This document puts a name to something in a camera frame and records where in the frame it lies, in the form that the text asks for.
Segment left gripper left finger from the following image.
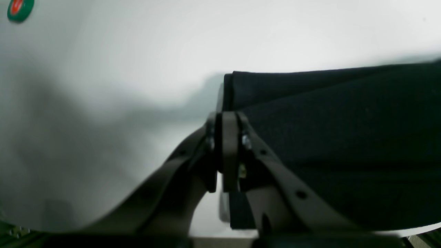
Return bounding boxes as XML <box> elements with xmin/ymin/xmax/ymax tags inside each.
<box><xmin>79</xmin><ymin>113</ymin><xmax>223</xmax><ymax>236</ymax></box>

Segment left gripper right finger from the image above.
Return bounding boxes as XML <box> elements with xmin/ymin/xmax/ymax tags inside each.
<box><xmin>222</xmin><ymin>112</ymin><xmax>363</xmax><ymax>235</ymax></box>

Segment black T-shirt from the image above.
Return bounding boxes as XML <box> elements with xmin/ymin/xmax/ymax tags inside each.
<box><xmin>222</xmin><ymin>61</ymin><xmax>441</xmax><ymax>230</ymax></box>

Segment green red round sticker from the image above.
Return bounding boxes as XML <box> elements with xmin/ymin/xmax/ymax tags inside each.
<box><xmin>7</xmin><ymin>0</ymin><xmax>35</xmax><ymax>23</ymax></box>

